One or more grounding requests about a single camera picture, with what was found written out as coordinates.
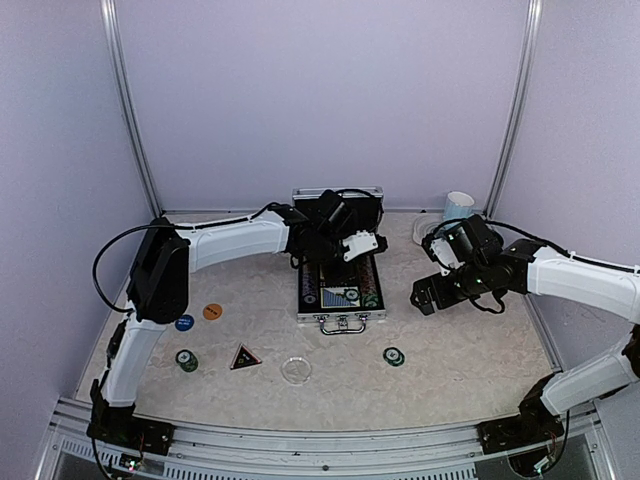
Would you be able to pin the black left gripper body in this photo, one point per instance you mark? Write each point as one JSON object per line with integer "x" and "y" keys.
{"x": 323, "y": 252}

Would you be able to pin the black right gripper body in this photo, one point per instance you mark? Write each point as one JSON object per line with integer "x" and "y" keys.
{"x": 473, "y": 280}

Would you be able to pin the blue playing card deck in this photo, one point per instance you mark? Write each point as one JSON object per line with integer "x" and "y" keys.
{"x": 340, "y": 297}

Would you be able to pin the aluminium poker case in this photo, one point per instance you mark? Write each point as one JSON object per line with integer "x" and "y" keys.
{"x": 368, "y": 204}

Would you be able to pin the green chip group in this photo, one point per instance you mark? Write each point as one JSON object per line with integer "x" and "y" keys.
{"x": 365, "y": 298}

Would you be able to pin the green chip stack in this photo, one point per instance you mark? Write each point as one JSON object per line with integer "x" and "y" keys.
{"x": 187, "y": 361}
{"x": 394, "y": 357}

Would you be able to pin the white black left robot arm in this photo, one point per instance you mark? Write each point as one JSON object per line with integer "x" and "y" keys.
{"x": 157, "y": 294}

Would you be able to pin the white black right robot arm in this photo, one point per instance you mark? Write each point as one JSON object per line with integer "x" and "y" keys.
{"x": 587, "y": 308}

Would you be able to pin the left poker chip row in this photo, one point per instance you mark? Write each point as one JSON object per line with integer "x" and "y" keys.
{"x": 309, "y": 285}

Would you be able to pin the poker chip row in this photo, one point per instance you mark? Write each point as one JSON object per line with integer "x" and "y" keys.
{"x": 366, "y": 276}
{"x": 309, "y": 285}

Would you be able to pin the right poker chip row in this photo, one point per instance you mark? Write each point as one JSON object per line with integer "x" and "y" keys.
{"x": 366, "y": 276}

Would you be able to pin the light blue ribbed cup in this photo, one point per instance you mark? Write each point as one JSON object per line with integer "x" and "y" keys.
{"x": 458, "y": 205}

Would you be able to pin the white swirl plate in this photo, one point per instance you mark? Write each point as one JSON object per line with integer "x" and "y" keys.
{"x": 424, "y": 224}

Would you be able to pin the orange round button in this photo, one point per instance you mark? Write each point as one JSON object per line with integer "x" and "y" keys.
{"x": 212, "y": 311}

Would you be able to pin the clear round plastic lid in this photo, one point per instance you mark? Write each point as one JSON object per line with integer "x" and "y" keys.
{"x": 296, "y": 370}

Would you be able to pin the black triangular dealer button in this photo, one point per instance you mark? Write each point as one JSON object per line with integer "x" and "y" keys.
{"x": 244, "y": 358}

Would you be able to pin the blue small blind button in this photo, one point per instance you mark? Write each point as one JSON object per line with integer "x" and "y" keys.
{"x": 184, "y": 323}

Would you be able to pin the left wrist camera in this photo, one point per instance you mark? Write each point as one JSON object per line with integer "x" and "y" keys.
{"x": 362, "y": 243}

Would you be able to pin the front aluminium rail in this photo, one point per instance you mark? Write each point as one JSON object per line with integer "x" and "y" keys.
{"x": 200, "y": 452}

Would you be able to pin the right aluminium frame post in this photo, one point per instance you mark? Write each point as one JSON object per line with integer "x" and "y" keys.
{"x": 517, "y": 108}

